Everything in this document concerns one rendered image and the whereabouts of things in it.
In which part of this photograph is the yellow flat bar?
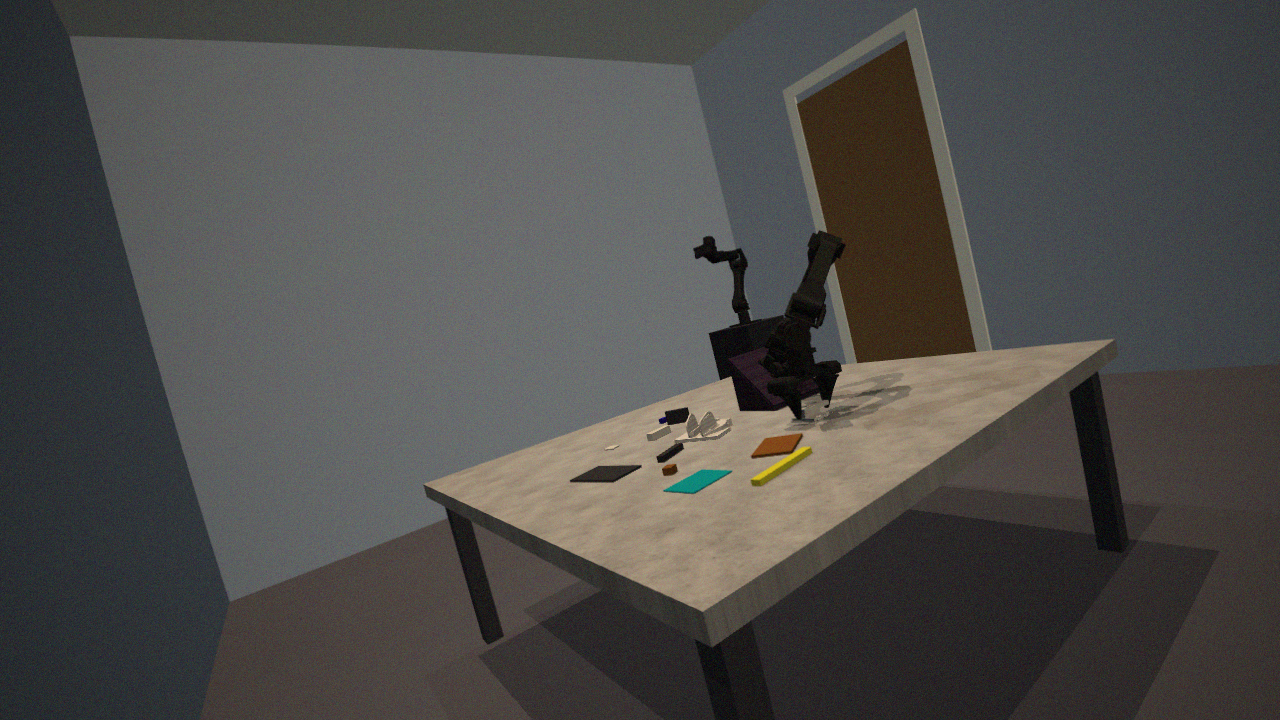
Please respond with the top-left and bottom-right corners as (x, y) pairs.
(751, 447), (812, 487)

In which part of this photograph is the teal flat plate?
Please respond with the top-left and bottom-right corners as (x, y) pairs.
(663, 470), (732, 495)

